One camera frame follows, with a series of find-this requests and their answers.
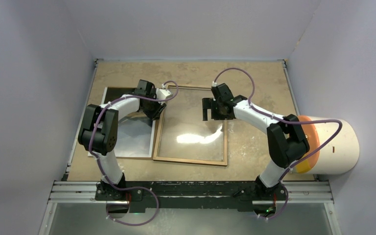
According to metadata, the clear acrylic sheet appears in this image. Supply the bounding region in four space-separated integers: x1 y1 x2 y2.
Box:
159 88 225 162

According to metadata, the grey landscape photo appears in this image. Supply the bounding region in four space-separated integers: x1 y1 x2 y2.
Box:
87 87 156 159

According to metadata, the black wooden picture frame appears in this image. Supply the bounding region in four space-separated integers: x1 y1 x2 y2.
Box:
152 85 229 166

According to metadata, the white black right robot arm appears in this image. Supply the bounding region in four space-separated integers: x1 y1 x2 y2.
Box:
202 83 310 199

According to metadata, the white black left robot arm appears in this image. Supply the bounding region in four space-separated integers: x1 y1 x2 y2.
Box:
78 80 177 200

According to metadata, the white cylinder with orange lid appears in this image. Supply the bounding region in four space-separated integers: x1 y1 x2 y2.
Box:
292 120 359 175

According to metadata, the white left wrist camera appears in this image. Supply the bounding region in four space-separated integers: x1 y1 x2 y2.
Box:
156 88 173 102

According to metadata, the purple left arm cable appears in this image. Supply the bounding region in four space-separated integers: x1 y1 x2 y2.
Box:
89 80 180 227

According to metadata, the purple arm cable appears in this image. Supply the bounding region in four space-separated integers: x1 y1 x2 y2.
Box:
212 67 344 221
89 80 180 227

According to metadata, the brown frame backing board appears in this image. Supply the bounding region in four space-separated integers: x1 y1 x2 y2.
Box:
114 112 156 159

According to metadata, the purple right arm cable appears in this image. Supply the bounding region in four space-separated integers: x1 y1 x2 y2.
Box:
212 67 344 221

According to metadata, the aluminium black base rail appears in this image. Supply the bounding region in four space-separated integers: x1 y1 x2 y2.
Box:
49 181 333 216

